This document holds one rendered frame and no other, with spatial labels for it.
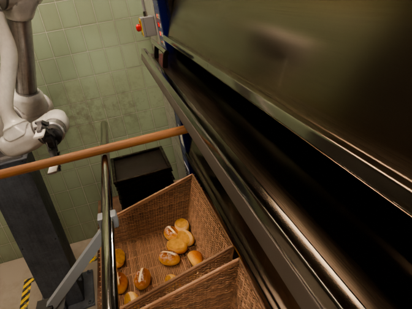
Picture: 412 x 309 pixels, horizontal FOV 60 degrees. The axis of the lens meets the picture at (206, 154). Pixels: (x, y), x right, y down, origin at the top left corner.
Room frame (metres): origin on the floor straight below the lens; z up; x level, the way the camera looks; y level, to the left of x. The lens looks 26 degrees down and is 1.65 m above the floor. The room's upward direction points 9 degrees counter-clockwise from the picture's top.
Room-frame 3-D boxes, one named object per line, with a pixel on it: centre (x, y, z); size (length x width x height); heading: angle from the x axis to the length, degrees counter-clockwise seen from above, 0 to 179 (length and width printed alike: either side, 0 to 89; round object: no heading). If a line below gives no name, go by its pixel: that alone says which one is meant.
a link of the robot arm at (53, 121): (1.34, 0.58, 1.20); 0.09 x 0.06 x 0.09; 101
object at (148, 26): (2.07, 0.20, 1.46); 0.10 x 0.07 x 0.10; 11
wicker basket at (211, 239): (1.13, 0.24, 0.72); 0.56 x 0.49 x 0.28; 13
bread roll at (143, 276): (1.08, 0.33, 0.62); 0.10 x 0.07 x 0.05; 177
